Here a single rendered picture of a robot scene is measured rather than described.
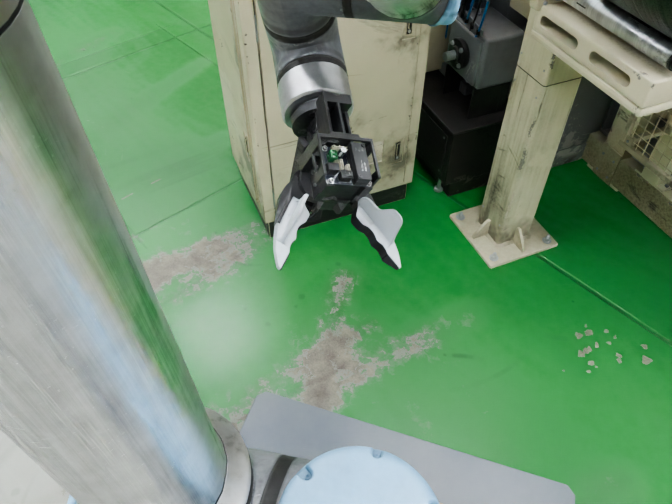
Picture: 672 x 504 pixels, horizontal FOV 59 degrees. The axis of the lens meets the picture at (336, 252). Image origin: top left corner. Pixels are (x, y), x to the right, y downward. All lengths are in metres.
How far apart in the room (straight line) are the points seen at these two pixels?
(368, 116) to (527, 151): 0.48
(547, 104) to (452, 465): 1.09
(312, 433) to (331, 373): 0.76
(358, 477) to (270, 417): 0.44
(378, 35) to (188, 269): 0.94
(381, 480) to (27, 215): 0.40
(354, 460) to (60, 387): 0.31
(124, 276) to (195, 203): 1.92
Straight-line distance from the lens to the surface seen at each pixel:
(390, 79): 1.82
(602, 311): 2.00
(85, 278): 0.28
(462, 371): 1.75
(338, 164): 0.66
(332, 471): 0.55
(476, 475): 0.95
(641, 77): 1.31
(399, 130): 1.95
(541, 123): 1.77
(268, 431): 0.96
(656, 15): 1.24
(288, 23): 0.72
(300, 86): 0.72
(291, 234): 0.66
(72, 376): 0.32
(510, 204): 1.93
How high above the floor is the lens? 1.46
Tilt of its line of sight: 47 degrees down
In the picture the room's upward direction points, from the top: straight up
